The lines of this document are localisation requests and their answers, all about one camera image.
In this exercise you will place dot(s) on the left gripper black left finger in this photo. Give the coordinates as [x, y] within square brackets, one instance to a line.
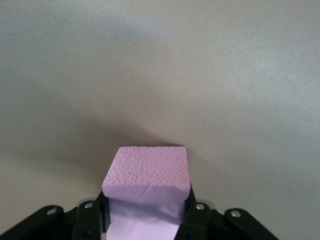
[85, 222]

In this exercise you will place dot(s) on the pink foam block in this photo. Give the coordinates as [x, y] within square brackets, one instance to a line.
[147, 170]

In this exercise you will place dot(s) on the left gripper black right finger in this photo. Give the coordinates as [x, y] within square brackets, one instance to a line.
[207, 225]

